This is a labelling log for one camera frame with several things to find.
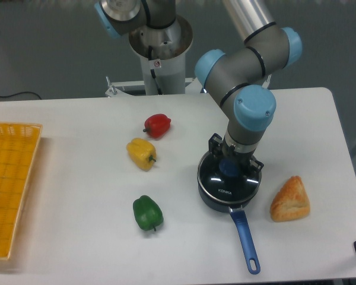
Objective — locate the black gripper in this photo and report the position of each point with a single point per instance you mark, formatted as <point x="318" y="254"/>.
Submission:
<point x="232" y="161"/>

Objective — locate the glass pot lid blue knob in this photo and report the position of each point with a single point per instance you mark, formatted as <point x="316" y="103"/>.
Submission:
<point x="221" y="189"/>

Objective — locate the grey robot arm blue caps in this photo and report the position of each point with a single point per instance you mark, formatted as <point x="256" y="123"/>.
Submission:
<point x="230" y="80"/>

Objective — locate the triangular puff pastry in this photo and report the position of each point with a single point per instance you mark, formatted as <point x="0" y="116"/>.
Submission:
<point x="291" y="202"/>

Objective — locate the red bell pepper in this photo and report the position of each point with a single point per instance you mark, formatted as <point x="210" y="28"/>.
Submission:
<point x="157" y="125"/>

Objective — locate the yellow bell pepper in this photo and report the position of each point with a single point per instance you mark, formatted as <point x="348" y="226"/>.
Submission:
<point x="142" y="153"/>

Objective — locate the green bell pepper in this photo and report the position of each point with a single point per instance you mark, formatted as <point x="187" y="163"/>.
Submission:
<point x="148" y="215"/>

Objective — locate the yellow woven basket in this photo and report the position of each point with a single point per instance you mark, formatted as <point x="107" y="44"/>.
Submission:
<point x="18" y="147"/>

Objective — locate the dark saucepan blue handle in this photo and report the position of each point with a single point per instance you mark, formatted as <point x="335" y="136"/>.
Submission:
<point x="236" y="210"/>

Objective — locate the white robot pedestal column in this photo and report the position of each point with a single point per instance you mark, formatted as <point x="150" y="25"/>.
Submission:
<point x="162" y="55"/>

